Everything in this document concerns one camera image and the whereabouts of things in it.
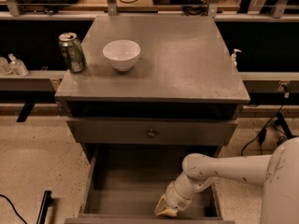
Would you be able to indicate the grey top drawer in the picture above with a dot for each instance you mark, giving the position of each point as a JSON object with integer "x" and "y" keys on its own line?
{"x": 198, "y": 132}

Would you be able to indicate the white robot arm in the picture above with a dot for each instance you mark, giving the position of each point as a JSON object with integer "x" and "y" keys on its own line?
{"x": 277, "y": 174}

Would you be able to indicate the white ceramic bowl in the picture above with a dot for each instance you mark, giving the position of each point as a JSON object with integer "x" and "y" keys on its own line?
{"x": 122, "y": 54}

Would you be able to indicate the black stand foot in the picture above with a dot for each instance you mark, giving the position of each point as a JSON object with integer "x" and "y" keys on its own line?
{"x": 46, "y": 203}

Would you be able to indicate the grey wooden drawer cabinet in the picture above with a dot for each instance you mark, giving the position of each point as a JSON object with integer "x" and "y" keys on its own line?
{"x": 184, "y": 71}

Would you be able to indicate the white pump bottle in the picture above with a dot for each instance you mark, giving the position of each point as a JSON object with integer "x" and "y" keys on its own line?
{"x": 234, "y": 55}

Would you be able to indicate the clear container on shelf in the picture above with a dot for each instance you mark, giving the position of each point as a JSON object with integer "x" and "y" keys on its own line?
{"x": 4, "y": 66}

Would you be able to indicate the clear bottle on shelf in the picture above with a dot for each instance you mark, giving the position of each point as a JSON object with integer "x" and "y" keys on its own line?
{"x": 18, "y": 67}

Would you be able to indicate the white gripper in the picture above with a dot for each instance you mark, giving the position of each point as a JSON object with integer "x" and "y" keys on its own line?
{"x": 172, "y": 199}

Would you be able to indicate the green soda can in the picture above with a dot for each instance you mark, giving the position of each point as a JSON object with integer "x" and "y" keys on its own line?
{"x": 72, "y": 52}

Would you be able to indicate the grey drawer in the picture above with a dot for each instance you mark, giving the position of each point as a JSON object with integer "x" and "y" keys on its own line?
{"x": 198, "y": 132}
{"x": 126, "y": 182}

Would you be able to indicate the black table leg right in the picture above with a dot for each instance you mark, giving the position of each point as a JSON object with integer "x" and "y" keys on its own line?
{"x": 283, "y": 124}

